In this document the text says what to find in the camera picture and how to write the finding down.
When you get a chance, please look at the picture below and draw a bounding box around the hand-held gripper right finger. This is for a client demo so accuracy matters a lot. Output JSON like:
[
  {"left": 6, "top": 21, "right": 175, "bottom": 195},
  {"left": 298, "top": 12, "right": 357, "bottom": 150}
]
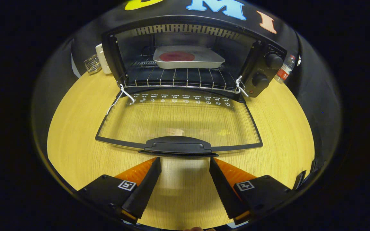
[{"left": 209, "top": 157, "right": 293, "bottom": 225}]

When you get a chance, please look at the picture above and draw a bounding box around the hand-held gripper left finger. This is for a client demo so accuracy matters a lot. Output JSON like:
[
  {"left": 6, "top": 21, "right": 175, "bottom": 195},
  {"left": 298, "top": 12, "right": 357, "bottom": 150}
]
[{"left": 76, "top": 157, "right": 162, "bottom": 224}]

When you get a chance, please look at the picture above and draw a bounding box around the black toaster oven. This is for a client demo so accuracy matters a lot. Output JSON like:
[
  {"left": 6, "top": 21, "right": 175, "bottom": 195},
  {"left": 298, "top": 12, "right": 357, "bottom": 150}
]
[{"left": 95, "top": 16, "right": 288, "bottom": 158}]

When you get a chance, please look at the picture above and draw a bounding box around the white square plate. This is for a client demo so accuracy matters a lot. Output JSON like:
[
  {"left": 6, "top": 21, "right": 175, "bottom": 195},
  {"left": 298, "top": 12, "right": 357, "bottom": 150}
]
[{"left": 153, "top": 45, "right": 225, "bottom": 69}]

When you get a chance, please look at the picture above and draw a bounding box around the pink ham slice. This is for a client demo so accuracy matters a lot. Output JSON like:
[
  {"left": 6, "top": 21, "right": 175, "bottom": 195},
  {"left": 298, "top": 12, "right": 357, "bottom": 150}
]
[{"left": 159, "top": 52, "right": 196, "bottom": 62}]

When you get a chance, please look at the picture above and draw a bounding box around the white bread toaster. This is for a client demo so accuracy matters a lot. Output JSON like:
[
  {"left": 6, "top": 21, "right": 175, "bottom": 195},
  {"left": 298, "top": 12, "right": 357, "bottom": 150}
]
[{"left": 95, "top": 43, "right": 112, "bottom": 75}]

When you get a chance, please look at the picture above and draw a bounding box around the red label water bottle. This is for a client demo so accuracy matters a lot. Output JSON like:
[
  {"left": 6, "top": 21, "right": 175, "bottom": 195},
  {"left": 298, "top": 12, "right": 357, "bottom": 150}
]
[{"left": 274, "top": 55, "right": 296, "bottom": 84}]

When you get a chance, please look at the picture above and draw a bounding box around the large black flat bracket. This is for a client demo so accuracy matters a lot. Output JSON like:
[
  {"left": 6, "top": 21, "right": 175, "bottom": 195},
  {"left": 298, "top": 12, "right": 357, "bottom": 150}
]
[{"left": 293, "top": 170, "right": 307, "bottom": 190}]

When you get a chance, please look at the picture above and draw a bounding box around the white string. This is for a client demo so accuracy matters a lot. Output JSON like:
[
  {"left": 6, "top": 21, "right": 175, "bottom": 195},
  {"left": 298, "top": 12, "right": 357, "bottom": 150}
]
[
  {"left": 235, "top": 75, "right": 250, "bottom": 97},
  {"left": 106, "top": 84, "right": 136, "bottom": 115}
]

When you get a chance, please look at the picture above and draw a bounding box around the metal oven wire rack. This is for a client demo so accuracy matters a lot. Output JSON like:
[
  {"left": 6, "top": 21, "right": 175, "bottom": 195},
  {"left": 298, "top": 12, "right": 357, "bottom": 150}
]
[{"left": 122, "top": 61, "right": 242, "bottom": 92}]

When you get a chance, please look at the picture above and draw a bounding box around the wire mesh holder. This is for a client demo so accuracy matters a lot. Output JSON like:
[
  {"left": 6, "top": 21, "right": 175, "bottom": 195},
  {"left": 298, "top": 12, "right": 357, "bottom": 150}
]
[{"left": 83, "top": 54, "right": 102, "bottom": 75}]

